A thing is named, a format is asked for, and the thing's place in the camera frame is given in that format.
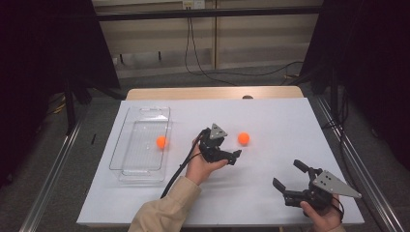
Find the orange ball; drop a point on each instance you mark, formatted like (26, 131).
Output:
(161, 142)
(243, 138)

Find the white board sheet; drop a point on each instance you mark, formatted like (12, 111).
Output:
(245, 193)

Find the black metal stand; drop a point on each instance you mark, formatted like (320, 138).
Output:
(70, 109)

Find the clear plastic container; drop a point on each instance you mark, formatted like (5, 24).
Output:
(141, 161)

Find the person's left hand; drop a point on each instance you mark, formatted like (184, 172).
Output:
(199, 170)

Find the white wall outlet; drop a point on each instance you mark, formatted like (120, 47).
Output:
(193, 4)

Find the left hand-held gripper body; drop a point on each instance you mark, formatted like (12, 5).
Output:
(212, 148)

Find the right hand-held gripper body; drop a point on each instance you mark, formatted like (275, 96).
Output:
(322, 191)

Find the person's right hand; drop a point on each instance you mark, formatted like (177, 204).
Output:
(324, 220)

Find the black curtain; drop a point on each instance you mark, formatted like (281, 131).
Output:
(380, 80)
(38, 64)

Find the wooden table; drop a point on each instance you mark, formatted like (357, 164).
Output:
(193, 93)

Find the black horizontal bar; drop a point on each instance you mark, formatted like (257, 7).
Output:
(225, 13)

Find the aluminium floor rail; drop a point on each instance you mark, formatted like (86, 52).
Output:
(51, 180)
(354, 167)

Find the small dark round knob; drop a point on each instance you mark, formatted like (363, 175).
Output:
(247, 97)

